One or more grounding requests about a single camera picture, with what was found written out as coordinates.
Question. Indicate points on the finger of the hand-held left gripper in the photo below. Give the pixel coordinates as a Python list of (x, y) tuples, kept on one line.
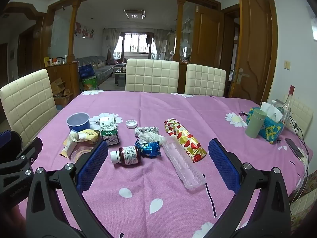
[(5, 141), (33, 148)]

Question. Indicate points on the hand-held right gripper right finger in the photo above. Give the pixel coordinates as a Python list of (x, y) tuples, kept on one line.
[(224, 164)]

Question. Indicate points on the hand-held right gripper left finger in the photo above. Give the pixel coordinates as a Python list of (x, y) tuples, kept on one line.
[(91, 164)]

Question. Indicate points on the beige paper wrapper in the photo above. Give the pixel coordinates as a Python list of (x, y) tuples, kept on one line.
[(70, 146)]

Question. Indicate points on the yellow snack packet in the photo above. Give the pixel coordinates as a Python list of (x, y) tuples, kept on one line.
[(88, 135)]

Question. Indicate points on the green and white milk carton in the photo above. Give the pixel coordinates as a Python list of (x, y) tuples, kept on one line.
[(109, 131)]

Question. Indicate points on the red medicine bottle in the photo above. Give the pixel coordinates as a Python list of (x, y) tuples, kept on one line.
[(128, 156)]

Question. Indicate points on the clear plastic tray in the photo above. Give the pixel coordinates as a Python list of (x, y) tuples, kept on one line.
[(183, 166)]

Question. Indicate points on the blue paper cup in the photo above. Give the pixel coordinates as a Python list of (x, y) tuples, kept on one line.
[(74, 126)]

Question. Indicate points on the red yellow patterned snack wrapper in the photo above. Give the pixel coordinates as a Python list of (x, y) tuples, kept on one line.
[(183, 133)]

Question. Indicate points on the small clear lid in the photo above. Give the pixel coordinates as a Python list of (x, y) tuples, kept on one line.
[(131, 124)]

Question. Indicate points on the blue foil wrapper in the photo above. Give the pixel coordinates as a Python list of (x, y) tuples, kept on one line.
[(149, 150)]

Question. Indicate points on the silver blister pack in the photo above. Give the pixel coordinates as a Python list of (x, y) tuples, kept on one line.
[(146, 131)]

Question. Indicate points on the cream quilted dining chair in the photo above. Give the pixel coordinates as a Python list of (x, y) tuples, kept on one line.
[(152, 75), (301, 111), (205, 79), (27, 99)]

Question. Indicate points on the green metal canister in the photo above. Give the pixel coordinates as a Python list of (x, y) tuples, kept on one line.
[(255, 125)]

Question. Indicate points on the beaded tissue box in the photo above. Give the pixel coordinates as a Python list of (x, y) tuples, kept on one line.
[(271, 131)]

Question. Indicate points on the open cardboard box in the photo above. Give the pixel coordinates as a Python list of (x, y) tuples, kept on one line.
[(58, 85)]

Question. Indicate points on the white facial tissue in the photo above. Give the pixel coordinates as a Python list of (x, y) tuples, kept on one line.
[(270, 110)]

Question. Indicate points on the black smartphone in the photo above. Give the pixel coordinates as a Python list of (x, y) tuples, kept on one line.
[(294, 148)]

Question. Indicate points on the pink floral tablecloth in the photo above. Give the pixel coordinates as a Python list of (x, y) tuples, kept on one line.
[(161, 203)]

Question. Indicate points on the low wooden cabinet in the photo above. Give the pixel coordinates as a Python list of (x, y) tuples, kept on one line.
[(70, 76)]

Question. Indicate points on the green printed bag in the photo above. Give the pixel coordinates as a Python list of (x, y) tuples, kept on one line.
[(89, 83)]

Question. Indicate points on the clear glass jar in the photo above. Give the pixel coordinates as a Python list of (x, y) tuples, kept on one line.
[(282, 105)]

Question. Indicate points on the group of small bottles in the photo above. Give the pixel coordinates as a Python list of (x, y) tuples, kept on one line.
[(53, 61)]

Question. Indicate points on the glass coffee table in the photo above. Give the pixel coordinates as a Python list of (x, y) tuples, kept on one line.
[(120, 75)]

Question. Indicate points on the blue shopping bag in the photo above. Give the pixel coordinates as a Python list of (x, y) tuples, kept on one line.
[(86, 70)]

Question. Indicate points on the grey sofa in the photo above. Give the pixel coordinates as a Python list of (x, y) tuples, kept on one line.
[(99, 67)]

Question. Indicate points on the patterned curtain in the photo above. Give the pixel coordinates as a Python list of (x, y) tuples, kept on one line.
[(111, 42), (161, 42)]

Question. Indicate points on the wooden pillar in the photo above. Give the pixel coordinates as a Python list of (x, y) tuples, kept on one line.
[(180, 29), (73, 29)]

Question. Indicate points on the open wooden door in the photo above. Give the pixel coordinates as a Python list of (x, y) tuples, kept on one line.
[(255, 42)]

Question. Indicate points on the wooden room door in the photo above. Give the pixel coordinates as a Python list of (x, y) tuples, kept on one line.
[(208, 37)]

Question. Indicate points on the barred window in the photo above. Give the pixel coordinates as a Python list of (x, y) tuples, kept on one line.
[(135, 43)]

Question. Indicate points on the square ceiling lamp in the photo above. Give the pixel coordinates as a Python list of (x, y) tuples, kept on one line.
[(133, 14)]

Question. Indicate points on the yellow light switch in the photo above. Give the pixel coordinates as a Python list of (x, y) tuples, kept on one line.
[(287, 64)]

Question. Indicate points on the red wall pictures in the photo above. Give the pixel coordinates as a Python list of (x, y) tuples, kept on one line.
[(85, 32)]

